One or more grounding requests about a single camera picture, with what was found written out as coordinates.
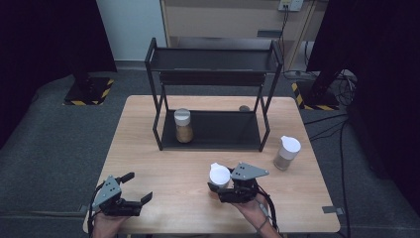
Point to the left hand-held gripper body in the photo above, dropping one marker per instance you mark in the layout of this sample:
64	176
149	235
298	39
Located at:
107	193

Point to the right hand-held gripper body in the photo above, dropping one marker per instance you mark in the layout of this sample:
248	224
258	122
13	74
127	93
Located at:
247	172

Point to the orange spice jar white lid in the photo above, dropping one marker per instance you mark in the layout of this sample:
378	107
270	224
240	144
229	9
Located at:
219	176

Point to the grey spice jar white lid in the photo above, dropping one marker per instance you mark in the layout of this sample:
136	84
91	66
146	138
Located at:
290	146

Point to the black metal two-tier rack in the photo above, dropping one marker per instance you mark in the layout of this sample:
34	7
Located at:
218	129

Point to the brown spice jar grey lid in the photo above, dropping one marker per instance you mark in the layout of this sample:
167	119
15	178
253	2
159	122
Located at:
183	127

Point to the person's left hand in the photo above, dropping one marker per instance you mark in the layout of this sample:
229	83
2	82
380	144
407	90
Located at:
107	226

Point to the person's right hand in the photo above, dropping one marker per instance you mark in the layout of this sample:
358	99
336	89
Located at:
249	210

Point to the small grey round disc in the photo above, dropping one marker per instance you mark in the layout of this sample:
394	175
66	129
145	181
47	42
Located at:
244	108

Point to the grey tape strip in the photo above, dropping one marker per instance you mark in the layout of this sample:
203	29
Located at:
333	210

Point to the black stand with striped base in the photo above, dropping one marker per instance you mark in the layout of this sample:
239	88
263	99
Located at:
87	92
318	95

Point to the beige wooden cabinet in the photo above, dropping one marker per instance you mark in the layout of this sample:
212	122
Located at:
224	20

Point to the dark curtain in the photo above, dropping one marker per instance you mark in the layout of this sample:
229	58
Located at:
43	39
386	66

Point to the white wall socket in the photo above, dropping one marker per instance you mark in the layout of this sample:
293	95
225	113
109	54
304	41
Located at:
290	4

